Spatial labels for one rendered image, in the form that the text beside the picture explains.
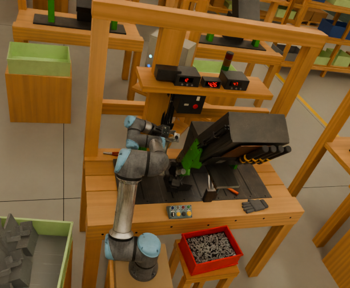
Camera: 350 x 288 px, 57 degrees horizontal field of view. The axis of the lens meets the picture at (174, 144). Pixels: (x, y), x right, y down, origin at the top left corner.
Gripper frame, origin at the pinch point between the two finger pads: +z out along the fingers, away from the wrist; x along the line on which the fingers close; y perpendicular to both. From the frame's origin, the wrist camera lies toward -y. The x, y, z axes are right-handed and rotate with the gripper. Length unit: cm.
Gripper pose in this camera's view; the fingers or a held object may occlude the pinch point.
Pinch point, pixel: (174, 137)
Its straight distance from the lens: 206.4
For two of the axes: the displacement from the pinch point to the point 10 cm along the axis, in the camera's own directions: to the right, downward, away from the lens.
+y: 5.6, -1.2, -8.2
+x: 1.5, -9.6, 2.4
